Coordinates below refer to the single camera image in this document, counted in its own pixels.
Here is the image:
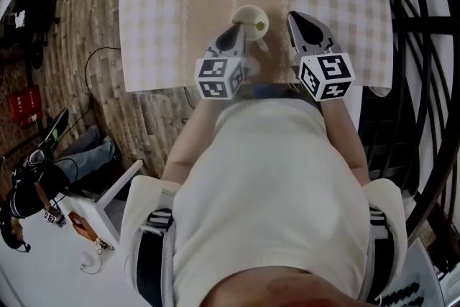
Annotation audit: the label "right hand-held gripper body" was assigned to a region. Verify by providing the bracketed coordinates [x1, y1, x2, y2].
[286, 10, 357, 103]

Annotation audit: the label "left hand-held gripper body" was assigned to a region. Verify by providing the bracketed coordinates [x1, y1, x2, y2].
[193, 22, 252, 101]

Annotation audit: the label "cream ceramic cup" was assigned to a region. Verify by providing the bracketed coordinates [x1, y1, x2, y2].
[229, 4, 270, 42]

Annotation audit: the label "person's right forearm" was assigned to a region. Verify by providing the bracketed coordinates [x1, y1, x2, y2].
[318, 96, 372, 185]

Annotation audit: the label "person's left forearm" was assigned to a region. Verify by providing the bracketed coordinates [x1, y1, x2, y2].
[160, 96, 231, 181]

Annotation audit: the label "person's left hand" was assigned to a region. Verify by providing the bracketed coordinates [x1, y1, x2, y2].
[245, 57, 262, 78]

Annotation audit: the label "person's blue trousers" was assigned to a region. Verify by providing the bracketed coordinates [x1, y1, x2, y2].
[250, 83, 293, 101]

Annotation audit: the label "checked beige tablecloth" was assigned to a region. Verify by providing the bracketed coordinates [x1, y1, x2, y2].
[118, 0, 395, 98]

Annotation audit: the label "black metal railing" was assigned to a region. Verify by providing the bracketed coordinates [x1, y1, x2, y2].
[359, 0, 460, 249]

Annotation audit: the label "person's white shirt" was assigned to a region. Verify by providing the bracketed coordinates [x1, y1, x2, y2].
[172, 96, 372, 301]

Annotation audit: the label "person's white jacket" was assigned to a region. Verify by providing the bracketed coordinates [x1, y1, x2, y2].
[119, 175, 409, 303]

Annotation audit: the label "black tablet on stand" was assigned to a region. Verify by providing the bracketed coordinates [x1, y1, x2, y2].
[38, 106, 70, 150]

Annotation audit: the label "red box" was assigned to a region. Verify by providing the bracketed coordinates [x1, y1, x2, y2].
[6, 85, 45, 129]

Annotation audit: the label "brown wooden box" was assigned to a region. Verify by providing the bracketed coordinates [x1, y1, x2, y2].
[68, 211, 100, 242]

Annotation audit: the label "white side table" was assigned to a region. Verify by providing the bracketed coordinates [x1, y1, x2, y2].
[0, 159, 145, 307]

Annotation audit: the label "black floor cable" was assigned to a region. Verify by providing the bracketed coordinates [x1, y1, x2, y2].
[83, 46, 122, 102]

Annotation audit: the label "white thin cable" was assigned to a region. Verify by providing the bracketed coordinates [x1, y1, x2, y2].
[79, 236, 116, 276]

